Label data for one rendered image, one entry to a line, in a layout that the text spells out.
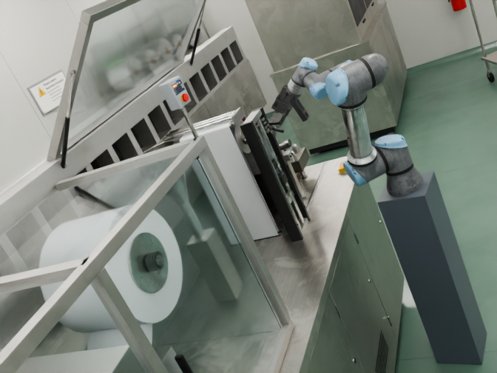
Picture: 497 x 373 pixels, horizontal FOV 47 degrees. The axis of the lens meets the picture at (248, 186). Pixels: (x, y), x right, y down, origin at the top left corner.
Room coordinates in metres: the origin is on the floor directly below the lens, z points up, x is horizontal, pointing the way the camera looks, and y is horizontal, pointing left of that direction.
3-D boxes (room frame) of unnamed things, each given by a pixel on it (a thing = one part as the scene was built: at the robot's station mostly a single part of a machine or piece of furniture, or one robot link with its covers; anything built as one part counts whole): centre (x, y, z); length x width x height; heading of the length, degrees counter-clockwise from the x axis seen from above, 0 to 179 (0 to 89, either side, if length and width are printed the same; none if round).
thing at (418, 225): (2.11, -0.59, 0.45); 0.20 x 0.20 x 0.90; 53
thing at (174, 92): (2.03, 0.09, 1.66); 0.07 x 0.07 x 0.10; 50
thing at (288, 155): (2.46, -0.21, 1.05); 0.06 x 0.05 x 0.31; 62
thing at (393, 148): (2.11, -0.59, 1.07); 0.13 x 0.12 x 0.14; 96
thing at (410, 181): (2.11, -0.59, 0.95); 0.15 x 0.15 x 0.10
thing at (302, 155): (2.74, -0.13, 1.00); 0.40 x 0.16 x 0.06; 62
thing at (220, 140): (2.29, 0.10, 1.17); 0.34 x 0.05 x 0.54; 62
